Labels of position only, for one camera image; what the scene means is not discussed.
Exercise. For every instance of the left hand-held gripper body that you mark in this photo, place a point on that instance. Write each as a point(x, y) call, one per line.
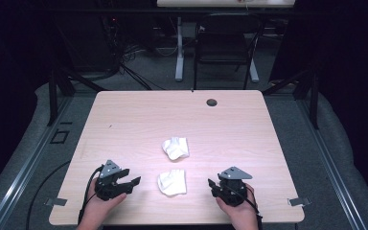
point(107, 187)

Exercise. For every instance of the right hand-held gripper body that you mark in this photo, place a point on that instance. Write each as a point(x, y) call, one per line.
point(233, 190)

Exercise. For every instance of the white sock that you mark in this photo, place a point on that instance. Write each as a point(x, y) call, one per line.
point(172, 182)
point(175, 148)

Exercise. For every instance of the person's left hand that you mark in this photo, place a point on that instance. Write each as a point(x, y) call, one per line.
point(96, 209)

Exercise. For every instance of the person's right hand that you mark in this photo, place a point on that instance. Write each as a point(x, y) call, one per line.
point(242, 215)

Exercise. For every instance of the black folding chair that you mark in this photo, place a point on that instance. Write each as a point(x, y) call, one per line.
point(223, 48)

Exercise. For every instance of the white desk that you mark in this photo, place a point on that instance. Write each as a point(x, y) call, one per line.
point(225, 3)

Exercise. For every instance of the grey metal table bracket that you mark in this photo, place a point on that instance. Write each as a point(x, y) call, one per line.
point(56, 202)
point(299, 201)

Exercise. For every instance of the aluminium floor rail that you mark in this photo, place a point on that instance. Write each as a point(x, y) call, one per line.
point(332, 166)
point(28, 166)

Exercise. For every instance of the black metal frame post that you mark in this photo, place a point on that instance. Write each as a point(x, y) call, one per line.
point(314, 99)
point(53, 96)

